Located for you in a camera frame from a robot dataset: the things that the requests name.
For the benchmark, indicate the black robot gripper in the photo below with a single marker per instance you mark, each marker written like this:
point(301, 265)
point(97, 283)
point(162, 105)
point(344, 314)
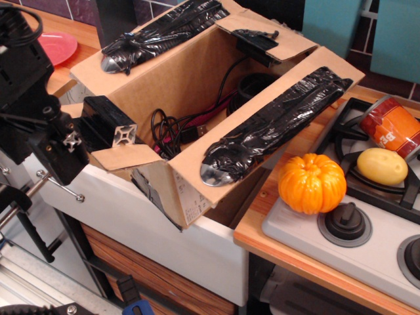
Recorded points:
point(32, 121)

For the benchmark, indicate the black stove knob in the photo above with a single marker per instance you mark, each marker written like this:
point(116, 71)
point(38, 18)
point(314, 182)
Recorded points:
point(408, 259)
point(346, 226)

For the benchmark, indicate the yellow toy potato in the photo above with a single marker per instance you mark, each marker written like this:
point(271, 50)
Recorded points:
point(382, 166)

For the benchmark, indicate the blue black clamp handle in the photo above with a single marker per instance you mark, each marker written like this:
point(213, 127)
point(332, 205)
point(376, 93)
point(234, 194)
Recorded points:
point(134, 304)

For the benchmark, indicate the red plastic plate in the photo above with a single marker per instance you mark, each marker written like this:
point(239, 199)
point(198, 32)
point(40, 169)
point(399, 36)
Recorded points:
point(58, 46)

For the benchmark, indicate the white toy sink cabinet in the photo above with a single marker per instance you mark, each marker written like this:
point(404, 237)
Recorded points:
point(129, 194)

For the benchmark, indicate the brown cardboard box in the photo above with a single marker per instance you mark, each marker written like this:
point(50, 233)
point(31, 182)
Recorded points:
point(186, 80)

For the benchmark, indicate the red orange toy can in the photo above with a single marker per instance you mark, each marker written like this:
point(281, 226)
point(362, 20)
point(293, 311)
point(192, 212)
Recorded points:
point(392, 127)

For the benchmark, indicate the black metal clamp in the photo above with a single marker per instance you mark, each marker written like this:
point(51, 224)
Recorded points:
point(16, 203)

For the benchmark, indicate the grey toy stove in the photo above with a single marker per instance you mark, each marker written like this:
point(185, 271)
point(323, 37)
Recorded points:
point(373, 235)

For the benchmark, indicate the orange toy pumpkin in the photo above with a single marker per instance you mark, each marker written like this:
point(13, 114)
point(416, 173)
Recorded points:
point(312, 184)

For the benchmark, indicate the black round cup in box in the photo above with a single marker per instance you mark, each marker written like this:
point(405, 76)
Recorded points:
point(248, 87)

